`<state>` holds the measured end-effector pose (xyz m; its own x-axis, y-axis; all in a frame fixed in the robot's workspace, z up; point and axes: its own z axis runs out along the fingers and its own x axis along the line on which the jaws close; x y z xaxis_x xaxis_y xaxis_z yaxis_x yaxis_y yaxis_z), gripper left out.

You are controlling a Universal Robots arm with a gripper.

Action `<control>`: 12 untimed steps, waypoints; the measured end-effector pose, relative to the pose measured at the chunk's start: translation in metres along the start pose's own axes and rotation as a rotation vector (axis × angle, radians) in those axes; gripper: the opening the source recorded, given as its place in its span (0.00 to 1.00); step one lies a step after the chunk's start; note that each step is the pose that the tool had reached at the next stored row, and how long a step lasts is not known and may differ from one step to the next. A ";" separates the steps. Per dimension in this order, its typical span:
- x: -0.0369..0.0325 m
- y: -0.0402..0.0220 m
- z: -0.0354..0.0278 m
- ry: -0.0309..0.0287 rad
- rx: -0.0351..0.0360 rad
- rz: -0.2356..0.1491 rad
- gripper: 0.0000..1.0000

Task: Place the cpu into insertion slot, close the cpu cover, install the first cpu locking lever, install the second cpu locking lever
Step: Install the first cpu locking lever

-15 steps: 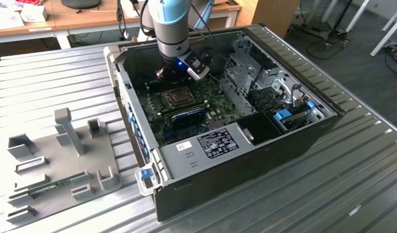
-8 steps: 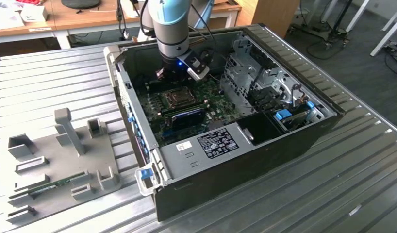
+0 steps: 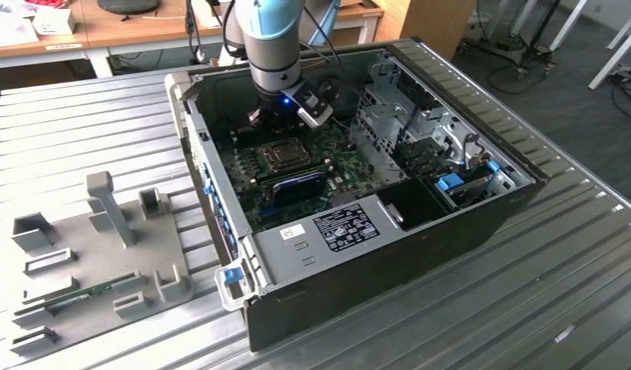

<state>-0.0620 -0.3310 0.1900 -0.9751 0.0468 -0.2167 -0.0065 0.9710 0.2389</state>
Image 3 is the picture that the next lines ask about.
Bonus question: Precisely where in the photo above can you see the silver square CPU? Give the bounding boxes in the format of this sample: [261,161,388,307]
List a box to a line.
[270,141,305,163]

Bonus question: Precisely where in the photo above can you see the metal socket cover frame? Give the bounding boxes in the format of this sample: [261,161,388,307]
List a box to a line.
[262,137,313,170]

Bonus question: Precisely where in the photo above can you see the green RAM stick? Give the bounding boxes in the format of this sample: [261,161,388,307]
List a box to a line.
[254,163,330,186]
[19,274,141,314]

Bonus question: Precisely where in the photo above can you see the green motherboard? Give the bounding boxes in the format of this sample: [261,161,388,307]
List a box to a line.
[213,123,398,234]

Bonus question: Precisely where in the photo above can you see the black graphics card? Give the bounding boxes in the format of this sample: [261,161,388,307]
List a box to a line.
[269,172,330,208]

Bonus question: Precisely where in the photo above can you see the metal drive cage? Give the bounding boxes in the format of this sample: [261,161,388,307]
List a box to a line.
[348,53,521,186]

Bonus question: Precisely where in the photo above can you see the small white square sticker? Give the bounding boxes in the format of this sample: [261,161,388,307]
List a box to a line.
[277,224,308,241]

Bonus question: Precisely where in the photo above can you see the black power supply label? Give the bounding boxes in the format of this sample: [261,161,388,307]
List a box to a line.
[312,203,381,253]

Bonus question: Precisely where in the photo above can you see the wooden desk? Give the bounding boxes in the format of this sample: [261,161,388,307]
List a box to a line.
[0,0,385,80]

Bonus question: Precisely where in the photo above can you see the wooden cabinet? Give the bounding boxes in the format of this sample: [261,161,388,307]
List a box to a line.
[376,0,478,62]

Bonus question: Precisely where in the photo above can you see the blue disk carrier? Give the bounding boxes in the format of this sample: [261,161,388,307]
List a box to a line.
[430,172,504,211]

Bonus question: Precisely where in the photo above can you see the grey power supply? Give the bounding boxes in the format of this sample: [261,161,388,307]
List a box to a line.
[248,194,404,296]

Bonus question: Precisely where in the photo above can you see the black round disc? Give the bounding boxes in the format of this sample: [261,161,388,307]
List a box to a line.
[96,0,161,15]

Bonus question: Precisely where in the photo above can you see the blue case latch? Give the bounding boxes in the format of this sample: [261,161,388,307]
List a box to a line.
[220,265,244,285]

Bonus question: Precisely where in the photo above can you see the white cardboard box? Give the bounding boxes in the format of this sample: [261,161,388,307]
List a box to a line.
[30,7,78,36]

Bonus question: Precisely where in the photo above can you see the black PC case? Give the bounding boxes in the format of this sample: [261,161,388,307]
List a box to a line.
[162,36,552,352]

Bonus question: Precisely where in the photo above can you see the grey parts rack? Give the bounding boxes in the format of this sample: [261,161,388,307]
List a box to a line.
[7,170,196,358]

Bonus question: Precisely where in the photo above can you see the black wheeled stand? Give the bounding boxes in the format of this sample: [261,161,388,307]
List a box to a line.
[457,0,565,80]

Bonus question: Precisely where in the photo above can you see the white paper sheets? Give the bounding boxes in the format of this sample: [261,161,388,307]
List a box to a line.
[0,9,41,50]

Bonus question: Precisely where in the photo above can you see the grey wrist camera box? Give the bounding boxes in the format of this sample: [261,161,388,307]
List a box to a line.
[281,79,336,127]

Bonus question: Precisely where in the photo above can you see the hanging black cable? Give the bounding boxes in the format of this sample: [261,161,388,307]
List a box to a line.
[182,0,218,66]

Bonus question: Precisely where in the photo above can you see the white desk frame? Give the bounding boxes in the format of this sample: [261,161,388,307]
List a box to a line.
[548,0,631,90]

